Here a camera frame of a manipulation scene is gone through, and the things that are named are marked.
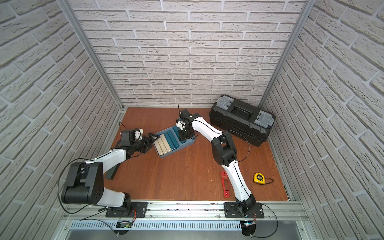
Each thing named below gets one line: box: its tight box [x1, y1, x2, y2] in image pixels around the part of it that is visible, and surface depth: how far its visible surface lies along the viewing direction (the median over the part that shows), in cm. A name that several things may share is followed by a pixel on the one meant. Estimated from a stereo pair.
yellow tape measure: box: [253, 172, 266, 185], surface depth 85 cm
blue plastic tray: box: [153, 126, 196, 158], surface depth 97 cm
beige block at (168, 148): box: [160, 134, 172, 152], surface depth 97 cm
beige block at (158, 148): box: [153, 140, 164, 156], surface depth 94 cm
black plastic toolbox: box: [209, 94, 276, 147], surface depth 94 cm
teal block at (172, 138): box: [166, 130, 179, 148], surface depth 99 cm
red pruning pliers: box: [220, 171, 230, 198], surface depth 81 cm
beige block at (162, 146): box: [157, 137, 168, 154], surface depth 96 cm
